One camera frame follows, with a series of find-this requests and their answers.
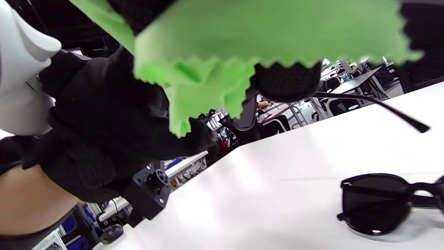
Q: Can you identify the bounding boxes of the person's left hand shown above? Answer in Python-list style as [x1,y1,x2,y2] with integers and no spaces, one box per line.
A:
[23,48,218,203]

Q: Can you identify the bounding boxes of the person's right hand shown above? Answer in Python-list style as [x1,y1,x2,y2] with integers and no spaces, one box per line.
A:
[108,0,322,103]

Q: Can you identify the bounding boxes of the small mirrored oval sunglasses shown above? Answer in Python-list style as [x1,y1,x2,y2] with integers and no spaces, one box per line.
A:
[199,91,430,133]

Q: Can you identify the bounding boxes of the green cleaning cloth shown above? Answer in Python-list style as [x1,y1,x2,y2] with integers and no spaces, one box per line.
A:
[69,0,424,139]

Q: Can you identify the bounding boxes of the thin-frame dark sunglasses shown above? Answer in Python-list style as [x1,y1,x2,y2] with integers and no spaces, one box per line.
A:
[336,173,444,236]

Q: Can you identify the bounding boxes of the dark side table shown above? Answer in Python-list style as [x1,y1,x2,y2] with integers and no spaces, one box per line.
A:
[328,66,384,95]

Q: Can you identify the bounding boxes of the black office chair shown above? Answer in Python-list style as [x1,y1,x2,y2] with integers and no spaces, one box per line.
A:
[397,0,444,93]

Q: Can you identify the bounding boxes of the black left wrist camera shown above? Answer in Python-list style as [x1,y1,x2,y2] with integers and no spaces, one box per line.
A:
[121,165,172,228]

